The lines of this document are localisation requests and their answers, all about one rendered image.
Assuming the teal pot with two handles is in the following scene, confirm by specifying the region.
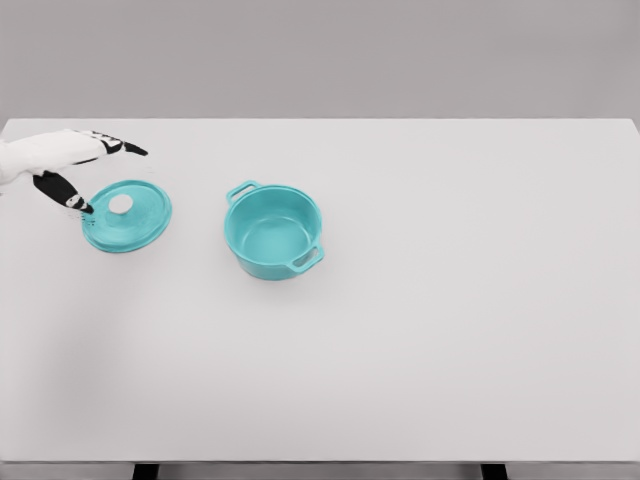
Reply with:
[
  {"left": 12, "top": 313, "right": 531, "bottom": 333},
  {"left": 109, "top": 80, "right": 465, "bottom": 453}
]
[{"left": 223, "top": 179, "right": 326, "bottom": 282}]

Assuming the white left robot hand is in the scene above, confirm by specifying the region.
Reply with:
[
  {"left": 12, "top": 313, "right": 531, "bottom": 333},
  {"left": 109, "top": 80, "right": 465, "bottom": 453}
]
[{"left": 17, "top": 128, "right": 149, "bottom": 216}]

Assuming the teal pot lid white knob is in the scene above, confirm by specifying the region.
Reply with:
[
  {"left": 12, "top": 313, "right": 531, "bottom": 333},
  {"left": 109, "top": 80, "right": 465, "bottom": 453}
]
[{"left": 81, "top": 179, "right": 173, "bottom": 254}]

